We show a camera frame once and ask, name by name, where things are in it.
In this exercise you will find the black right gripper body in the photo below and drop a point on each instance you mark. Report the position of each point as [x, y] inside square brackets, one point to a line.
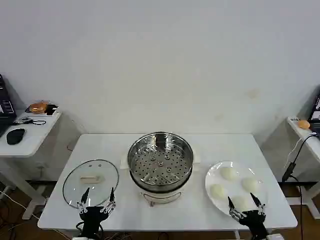
[253, 221]

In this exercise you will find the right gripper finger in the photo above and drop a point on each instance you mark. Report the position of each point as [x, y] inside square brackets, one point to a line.
[257, 202]
[232, 208]

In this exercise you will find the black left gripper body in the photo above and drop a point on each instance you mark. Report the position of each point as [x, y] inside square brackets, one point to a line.
[92, 217]

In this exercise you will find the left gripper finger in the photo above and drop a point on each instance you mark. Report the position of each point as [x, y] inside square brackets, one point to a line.
[83, 200]
[111, 201]

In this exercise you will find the white steamed bun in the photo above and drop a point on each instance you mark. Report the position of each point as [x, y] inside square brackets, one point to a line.
[249, 184]
[218, 191]
[240, 202]
[228, 173]

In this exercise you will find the round glass lid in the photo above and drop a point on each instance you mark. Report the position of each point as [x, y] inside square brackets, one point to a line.
[92, 170]

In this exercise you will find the white round plate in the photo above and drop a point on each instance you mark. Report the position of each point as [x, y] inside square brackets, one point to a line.
[215, 175]

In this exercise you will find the black power adapter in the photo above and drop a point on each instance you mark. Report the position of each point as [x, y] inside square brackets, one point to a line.
[288, 172]

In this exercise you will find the white electric cooker base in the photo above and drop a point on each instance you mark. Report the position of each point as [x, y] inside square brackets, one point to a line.
[162, 197]

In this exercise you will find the white work table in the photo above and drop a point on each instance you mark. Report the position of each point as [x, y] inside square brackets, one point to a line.
[175, 215]

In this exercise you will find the perforated steel steamer basket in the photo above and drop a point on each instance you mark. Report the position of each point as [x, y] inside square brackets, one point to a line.
[160, 160]

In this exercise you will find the white side desk with mouse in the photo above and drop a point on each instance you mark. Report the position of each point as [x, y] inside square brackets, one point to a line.
[37, 135]

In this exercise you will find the small white printed box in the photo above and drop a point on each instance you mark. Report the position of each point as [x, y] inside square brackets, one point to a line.
[293, 119]

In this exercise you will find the orange round bun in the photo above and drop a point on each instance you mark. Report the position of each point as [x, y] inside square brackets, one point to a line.
[304, 124]

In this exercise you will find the black computer mouse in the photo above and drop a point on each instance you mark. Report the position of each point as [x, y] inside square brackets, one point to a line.
[15, 136]

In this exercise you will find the small black box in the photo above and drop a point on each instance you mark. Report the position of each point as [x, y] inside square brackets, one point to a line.
[52, 109]

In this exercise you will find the bagged brown bread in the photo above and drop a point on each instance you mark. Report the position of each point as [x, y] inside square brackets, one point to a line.
[38, 107]

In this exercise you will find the black upright screen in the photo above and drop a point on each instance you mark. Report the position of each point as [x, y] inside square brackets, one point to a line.
[316, 105]

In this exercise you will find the black laptop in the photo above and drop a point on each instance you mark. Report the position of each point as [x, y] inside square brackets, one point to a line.
[5, 110]

